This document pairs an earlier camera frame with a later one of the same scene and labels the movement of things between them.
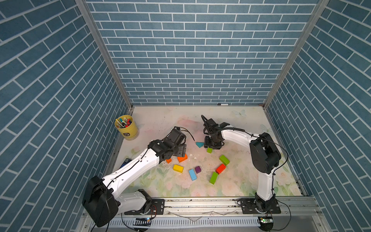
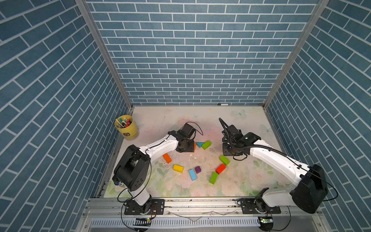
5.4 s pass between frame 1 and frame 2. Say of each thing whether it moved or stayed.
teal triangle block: stayed
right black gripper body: moved
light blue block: stayed
